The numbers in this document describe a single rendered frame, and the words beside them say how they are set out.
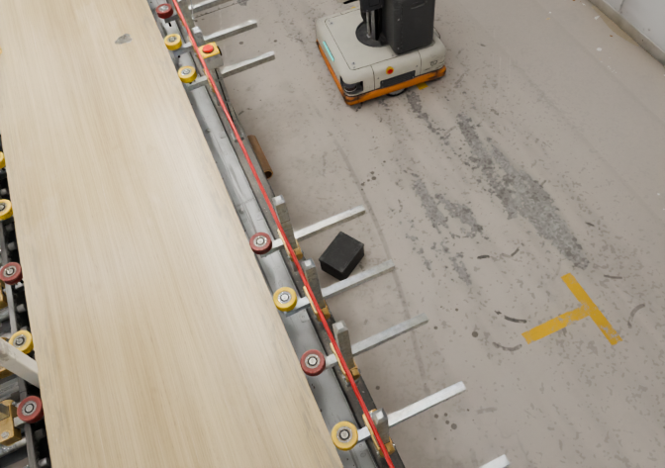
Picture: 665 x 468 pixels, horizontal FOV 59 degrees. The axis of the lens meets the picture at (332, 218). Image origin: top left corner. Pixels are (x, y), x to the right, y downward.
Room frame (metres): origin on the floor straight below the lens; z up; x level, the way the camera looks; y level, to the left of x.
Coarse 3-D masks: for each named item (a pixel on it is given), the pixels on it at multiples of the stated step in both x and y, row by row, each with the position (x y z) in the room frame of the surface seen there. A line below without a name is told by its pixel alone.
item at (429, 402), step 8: (456, 384) 0.54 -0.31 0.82; (440, 392) 0.53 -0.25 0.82; (448, 392) 0.52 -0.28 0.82; (456, 392) 0.52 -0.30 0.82; (424, 400) 0.51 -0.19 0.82; (432, 400) 0.51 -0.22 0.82; (440, 400) 0.50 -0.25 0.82; (408, 408) 0.49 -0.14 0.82; (416, 408) 0.49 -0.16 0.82; (424, 408) 0.49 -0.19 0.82; (392, 416) 0.48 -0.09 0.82; (400, 416) 0.47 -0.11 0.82; (408, 416) 0.47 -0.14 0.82; (392, 424) 0.45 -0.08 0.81; (360, 432) 0.44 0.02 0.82; (368, 432) 0.44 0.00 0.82; (360, 440) 0.42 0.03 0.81
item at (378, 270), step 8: (384, 264) 1.02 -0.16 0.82; (392, 264) 1.01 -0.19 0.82; (360, 272) 1.00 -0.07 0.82; (368, 272) 0.99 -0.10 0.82; (376, 272) 0.99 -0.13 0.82; (384, 272) 0.99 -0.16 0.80; (344, 280) 0.98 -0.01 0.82; (352, 280) 0.97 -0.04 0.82; (360, 280) 0.97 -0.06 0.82; (368, 280) 0.98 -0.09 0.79; (328, 288) 0.96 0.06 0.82; (336, 288) 0.95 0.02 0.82; (344, 288) 0.95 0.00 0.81; (328, 296) 0.93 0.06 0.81; (304, 304) 0.91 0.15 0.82; (288, 312) 0.89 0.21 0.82; (296, 312) 0.90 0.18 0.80
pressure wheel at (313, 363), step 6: (306, 354) 0.69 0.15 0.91; (312, 354) 0.69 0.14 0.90; (318, 354) 0.68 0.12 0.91; (300, 360) 0.67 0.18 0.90; (306, 360) 0.67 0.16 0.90; (312, 360) 0.67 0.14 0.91; (318, 360) 0.66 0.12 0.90; (324, 360) 0.66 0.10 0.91; (306, 366) 0.65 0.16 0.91; (312, 366) 0.65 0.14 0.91; (318, 366) 0.64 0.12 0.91; (324, 366) 0.65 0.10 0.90; (306, 372) 0.63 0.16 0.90; (312, 372) 0.63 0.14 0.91; (318, 372) 0.63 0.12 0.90
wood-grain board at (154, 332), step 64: (0, 0) 2.89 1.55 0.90; (64, 0) 2.80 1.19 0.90; (128, 0) 2.71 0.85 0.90; (0, 64) 2.37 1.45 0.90; (64, 64) 2.30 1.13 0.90; (128, 64) 2.23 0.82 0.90; (0, 128) 1.95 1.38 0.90; (64, 128) 1.88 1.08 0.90; (128, 128) 1.82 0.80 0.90; (192, 128) 1.76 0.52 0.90; (64, 192) 1.53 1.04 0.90; (128, 192) 1.47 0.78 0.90; (192, 192) 1.42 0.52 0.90; (64, 256) 1.22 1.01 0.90; (128, 256) 1.18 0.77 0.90; (192, 256) 1.13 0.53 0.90; (64, 320) 0.96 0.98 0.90; (128, 320) 0.92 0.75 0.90; (192, 320) 0.88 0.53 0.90; (256, 320) 0.84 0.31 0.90; (64, 384) 0.73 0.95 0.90; (128, 384) 0.69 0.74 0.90; (192, 384) 0.66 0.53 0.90; (256, 384) 0.62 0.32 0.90; (64, 448) 0.52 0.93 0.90; (128, 448) 0.49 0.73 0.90; (192, 448) 0.46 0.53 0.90; (256, 448) 0.43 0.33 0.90; (320, 448) 0.40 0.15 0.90
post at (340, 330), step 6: (336, 324) 0.66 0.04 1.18; (342, 324) 0.66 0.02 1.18; (336, 330) 0.64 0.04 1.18; (342, 330) 0.64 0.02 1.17; (336, 336) 0.64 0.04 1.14; (342, 336) 0.64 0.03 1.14; (348, 336) 0.64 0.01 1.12; (336, 342) 0.66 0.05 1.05; (342, 342) 0.64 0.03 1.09; (348, 342) 0.64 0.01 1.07; (342, 348) 0.64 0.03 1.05; (348, 348) 0.64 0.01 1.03; (342, 354) 0.63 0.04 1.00; (348, 354) 0.64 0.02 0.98; (348, 360) 0.64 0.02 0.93; (348, 366) 0.64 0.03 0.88
